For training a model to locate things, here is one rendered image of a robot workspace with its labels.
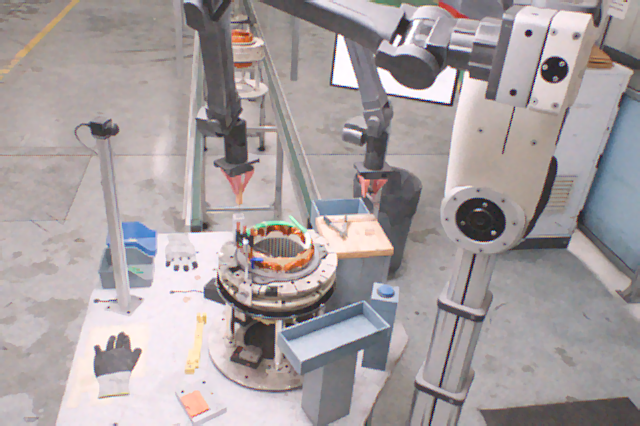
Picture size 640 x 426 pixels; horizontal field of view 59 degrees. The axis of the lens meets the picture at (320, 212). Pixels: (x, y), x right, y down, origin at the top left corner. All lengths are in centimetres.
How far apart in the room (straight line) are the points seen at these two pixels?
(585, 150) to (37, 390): 316
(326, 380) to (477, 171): 63
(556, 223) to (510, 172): 286
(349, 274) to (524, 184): 75
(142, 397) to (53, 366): 132
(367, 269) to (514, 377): 144
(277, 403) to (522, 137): 94
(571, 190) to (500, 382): 142
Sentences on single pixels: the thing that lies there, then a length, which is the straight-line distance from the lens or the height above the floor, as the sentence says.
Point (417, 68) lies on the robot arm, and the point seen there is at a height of 174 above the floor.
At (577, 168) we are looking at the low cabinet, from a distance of 375.
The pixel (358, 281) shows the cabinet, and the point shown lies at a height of 95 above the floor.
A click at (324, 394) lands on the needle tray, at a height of 90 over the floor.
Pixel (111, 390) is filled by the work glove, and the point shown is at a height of 79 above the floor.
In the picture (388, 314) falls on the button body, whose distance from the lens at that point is 154.
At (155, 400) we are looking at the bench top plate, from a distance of 159.
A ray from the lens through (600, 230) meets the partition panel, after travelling 400.
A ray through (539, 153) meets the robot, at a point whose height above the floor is 160.
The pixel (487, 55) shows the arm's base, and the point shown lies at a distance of 83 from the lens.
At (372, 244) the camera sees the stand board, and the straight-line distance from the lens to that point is 166.
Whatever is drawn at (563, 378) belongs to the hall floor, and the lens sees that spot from 306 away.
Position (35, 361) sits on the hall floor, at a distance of 294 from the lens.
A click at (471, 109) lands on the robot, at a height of 165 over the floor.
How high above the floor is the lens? 197
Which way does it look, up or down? 30 degrees down
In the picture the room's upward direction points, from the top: 5 degrees clockwise
